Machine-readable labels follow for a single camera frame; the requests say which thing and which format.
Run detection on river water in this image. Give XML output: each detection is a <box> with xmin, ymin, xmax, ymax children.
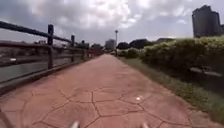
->
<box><xmin>0</xmin><ymin>54</ymin><xmax>83</xmax><ymax>84</ymax></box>

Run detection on lamp pole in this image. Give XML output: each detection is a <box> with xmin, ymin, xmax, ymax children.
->
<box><xmin>114</xmin><ymin>29</ymin><xmax>119</xmax><ymax>57</ymax></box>

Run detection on red stone-pattern path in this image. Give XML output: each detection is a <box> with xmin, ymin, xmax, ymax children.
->
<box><xmin>0</xmin><ymin>53</ymin><xmax>224</xmax><ymax>128</ymax></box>

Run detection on distant dark trees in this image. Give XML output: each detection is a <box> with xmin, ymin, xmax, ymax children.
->
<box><xmin>116</xmin><ymin>37</ymin><xmax>174</xmax><ymax>51</ymax></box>

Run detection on green hedge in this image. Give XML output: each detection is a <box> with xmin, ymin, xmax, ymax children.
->
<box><xmin>117</xmin><ymin>35</ymin><xmax>224</xmax><ymax>81</ymax></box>

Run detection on dark wooden railing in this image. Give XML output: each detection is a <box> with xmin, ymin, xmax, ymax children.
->
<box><xmin>0</xmin><ymin>20</ymin><xmax>101</xmax><ymax>70</ymax></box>

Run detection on distant grey building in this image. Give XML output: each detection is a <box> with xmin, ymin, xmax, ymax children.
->
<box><xmin>104</xmin><ymin>38</ymin><xmax>117</xmax><ymax>51</ymax></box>

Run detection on robot's own part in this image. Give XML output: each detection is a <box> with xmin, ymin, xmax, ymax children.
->
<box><xmin>70</xmin><ymin>120</ymin><xmax>81</xmax><ymax>128</ymax></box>
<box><xmin>141</xmin><ymin>121</ymin><xmax>150</xmax><ymax>128</ymax></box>

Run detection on grass strip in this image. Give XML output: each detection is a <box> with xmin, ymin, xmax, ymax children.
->
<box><xmin>117</xmin><ymin>57</ymin><xmax>224</xmax><ymax>125</ymax></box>

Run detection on grey kerb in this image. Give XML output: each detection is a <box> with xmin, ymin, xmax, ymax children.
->
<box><xmin>0</xmin><ymin>54</ymin><xmax>101</xmax><ymax>97</ymax></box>

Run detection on tall dark building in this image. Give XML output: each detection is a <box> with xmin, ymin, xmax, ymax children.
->
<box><xmin>191</xmin><ymin>4</ymin><xmax>224</xmax><ymax>39</ymax></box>

